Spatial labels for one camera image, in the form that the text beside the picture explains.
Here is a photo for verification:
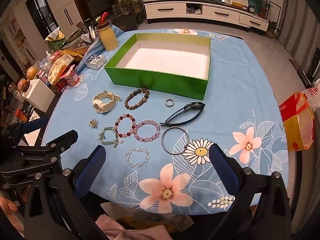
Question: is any green jade bracelet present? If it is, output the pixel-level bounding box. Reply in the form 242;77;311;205
98;127;124;149

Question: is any pink snack packet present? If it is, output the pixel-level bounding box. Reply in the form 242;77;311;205
57;65;84;91

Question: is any small floor potted plant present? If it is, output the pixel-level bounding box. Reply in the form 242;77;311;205
265;20;281;39

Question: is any green tissue box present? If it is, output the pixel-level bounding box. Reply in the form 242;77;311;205
45;27;67;52

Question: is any silver bangle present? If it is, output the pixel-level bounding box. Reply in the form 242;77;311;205
161;126;190;154

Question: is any person's left hand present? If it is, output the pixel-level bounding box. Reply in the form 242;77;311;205
0;194;20;224

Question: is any white plastic bag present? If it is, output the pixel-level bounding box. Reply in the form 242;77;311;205
301;78;320;111

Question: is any grey curtain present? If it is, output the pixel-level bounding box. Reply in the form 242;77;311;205
276;0;320;53

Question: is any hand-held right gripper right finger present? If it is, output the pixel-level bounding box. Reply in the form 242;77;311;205
207;143;292;240

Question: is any pink towel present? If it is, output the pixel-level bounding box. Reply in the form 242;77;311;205
95;215;173;240

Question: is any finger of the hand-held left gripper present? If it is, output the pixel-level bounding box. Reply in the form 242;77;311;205
19;129;79;161
15;117;47;141

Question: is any green cardboard box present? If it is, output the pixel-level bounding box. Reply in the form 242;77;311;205
104;33;212;101

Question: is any orange fruit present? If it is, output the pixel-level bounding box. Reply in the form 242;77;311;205
26;66;41;79

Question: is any white TV cabinet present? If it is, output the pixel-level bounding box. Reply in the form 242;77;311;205
144;0;269;34

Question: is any dark blue smart band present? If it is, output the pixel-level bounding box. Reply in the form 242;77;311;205
160;101;206;127

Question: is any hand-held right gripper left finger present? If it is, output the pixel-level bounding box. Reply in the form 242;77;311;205
24;144;108;240

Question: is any red and yellow bag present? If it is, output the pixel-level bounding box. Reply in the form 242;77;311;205
278;92;316;153

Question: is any potted plant in brown pot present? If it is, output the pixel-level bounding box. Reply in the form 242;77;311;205
257;0;272;19

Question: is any upright vacuum cleaner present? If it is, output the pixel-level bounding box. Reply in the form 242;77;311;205
288;46;319;87

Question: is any blue floral tablecloth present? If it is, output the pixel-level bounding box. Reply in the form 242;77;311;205
41;27;290;217

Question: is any white wrist watch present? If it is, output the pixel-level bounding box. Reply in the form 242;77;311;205
92;91;121;114

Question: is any yellow snack packet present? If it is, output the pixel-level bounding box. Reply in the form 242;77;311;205
48;53;76;86

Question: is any purple bead bracelet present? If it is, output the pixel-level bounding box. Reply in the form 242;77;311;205
135;120;161;143

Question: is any clear crystal bead bracelet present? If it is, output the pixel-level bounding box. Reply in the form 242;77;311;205
125;147;151;168

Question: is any plant rack with green plants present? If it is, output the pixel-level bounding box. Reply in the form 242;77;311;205
112;0;146;28

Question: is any yellow bottle with brown lid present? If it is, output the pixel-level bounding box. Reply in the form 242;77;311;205
96;12;119;51

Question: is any dark grey bead bracelet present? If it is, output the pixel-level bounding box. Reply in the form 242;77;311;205
124;87;150;111

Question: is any red bead bracelet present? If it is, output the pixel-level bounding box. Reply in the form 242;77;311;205
114;114;137;138

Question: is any white cardboard box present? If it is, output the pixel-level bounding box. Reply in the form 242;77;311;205
22;78;56;113

